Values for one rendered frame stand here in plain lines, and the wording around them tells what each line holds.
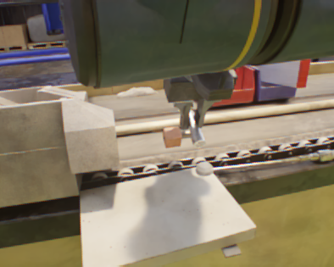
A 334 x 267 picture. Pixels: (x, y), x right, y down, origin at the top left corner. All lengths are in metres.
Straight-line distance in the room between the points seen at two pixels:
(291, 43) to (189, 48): 0.09
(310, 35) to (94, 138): 0.39
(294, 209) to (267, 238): 0.11
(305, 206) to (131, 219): 0.51
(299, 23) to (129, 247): 0.40
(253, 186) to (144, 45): 0.57
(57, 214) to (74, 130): 0.20
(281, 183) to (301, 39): 0.54
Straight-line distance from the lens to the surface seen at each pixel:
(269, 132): 0.97
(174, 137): 0.56
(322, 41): 0.27
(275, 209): 0.79
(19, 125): 0.56
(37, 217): 0.64
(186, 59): 0.19
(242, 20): 0.19
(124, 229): 0.52
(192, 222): 0.52
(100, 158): 0.52
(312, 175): 0.79
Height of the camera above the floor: 1.16
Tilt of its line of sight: 26 degrees down
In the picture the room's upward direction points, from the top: 2 degrees counter-clockwise
